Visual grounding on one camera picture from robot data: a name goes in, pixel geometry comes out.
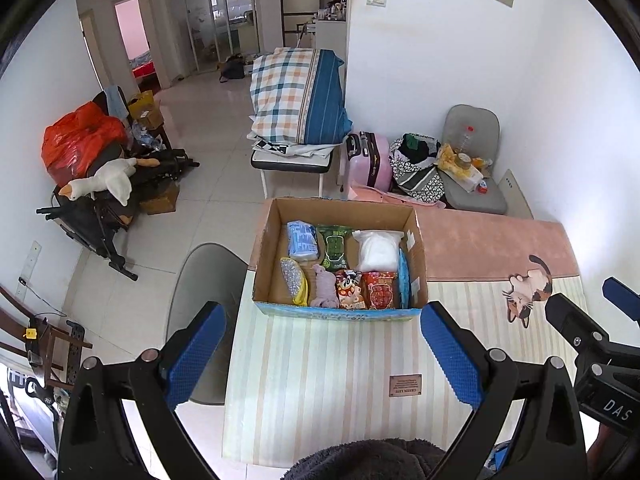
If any red plastic bag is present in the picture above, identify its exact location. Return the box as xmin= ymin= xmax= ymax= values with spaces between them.
xmin=41 ymin=101 xmax=130 ymax=188

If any glass sliding door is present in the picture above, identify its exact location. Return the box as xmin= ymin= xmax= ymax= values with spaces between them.
xmin=165 ymin=0 xmax=261 ymax=78

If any dark fleece clothing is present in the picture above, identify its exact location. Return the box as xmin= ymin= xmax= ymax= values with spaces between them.
xmin=285 ymin=438 xmax=448 ymax=480

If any red snack packet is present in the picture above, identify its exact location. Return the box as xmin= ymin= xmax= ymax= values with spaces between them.
xmin=361 ymin=271 xmax=399 ymax=310

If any plaid folded quilt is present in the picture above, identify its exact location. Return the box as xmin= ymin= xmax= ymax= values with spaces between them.
xmin=248 ymin=47 xmax=353 ymax=146

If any white wall socket strip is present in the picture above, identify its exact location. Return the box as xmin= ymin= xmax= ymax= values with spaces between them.
xmin=15 ymin=240 xmax=42 ymax=301

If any dark green packet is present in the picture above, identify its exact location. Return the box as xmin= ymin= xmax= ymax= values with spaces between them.
xmin=316 ymin=225 xmax=353 ymax=272

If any long blue striped packet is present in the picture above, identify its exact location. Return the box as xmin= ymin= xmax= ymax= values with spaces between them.
xmin=396 ymin=247 xmax=412 ymax=309

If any brown mat label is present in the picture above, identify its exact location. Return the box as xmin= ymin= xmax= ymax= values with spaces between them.
xmin=389 ymin=374 xmax=422 ymax=397

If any grey round chair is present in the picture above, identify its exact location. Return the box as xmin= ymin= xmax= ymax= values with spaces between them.
xmin=166 ymin=242 xmax=249 ymax=406

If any pink suitcase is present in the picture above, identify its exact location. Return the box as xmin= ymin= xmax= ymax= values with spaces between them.
xmin=341 ymin=131 xmax=393 ymax=193

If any black folded stroller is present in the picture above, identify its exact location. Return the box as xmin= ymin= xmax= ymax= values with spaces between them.
xmin=36 ymin=147 xmax=201 ymax=282

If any blue tissue pack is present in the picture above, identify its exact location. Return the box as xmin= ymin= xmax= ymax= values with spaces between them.
xmin=286 ymin=220 xmax=320 ymax=262

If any red bedspread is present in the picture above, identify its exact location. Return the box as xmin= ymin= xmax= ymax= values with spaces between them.
xmin=131 ymin=52 xmax=160 ymax=81

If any black white patterned bag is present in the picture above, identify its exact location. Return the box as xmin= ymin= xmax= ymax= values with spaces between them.
xmin=389 ymin=132 xmax=446 ymax=206

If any white slotted panel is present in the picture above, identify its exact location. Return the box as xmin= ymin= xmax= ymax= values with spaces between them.
xmin=500 ymin=169 xmax=535 ymax=220

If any small brown cardboard box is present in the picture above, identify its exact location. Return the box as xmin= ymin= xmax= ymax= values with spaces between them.
xmin=139 ymin=182 xmax=180 ymax=216

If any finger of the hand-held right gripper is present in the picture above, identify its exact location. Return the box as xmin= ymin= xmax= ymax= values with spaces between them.
xmin=602 ymin=276 xmax=640 ymax=324
xmin=545 ymin=292 xmax=609 ymax=361

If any white plastic bag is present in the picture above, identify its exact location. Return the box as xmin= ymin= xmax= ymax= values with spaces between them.
xmin=351 ymin=229 xmax=405 ymax=274

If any white goose plush toy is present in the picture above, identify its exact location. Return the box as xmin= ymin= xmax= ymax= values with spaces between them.
xmin=58 ymin=157 xmax=160 ymax=207

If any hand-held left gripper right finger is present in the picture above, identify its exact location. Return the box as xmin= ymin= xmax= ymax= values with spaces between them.
xmin=420 ymin=301 xmax=587 ymax=480

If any grey padded chair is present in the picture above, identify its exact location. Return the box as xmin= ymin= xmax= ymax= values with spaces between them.
xmin=441 ymin=105 xmax=508 ymax=215

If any white bench stool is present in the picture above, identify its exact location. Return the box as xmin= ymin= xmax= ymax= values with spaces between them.
xmin=250 ymin=142 xmax=336 ymax=198

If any silver and yellow scrubber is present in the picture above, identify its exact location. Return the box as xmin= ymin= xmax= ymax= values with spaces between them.
xmin=278 ymin=256 xmax=310 ymax=305

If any white cabinet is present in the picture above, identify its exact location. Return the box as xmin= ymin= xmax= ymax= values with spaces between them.
xmin=315 ymin=14 xmax=348 ymax=61

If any dark wooden stool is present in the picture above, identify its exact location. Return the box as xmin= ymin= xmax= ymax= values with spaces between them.
xmin=0 ymin=284 xmax=94 ymax=401

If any white wrapped package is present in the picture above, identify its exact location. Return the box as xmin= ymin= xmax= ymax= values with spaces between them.
xmin=442 ymin=157 xmax=484 ymax=193

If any orange cartoon snack packet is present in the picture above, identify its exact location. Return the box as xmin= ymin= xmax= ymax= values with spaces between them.
xmin=334 ymin=269 xmax=365 ymax=310

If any person's right forearm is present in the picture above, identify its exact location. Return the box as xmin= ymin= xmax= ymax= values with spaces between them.
xmin=587 ymin=420 xmax=627 ymax=477

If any black floor bag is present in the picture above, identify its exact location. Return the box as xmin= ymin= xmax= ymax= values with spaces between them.
xmin=218 ymin=56 xmax=247 ymax=81

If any blue and silver object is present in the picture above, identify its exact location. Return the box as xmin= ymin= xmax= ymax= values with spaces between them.
xmin=487 ymin=437 xmax=513 ymax=471

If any purple soft cloth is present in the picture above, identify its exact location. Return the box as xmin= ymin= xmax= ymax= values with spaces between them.
xmin=307 ymin=263 xmax=340 ymax=308

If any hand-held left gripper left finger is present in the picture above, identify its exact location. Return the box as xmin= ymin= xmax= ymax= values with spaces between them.
xmin=57 ymin=301 xmax=227 ymax=480

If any light blue cloth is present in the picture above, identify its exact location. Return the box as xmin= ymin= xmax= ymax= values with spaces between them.
xmin=102 ymin=85 xmax=128 ymax=121

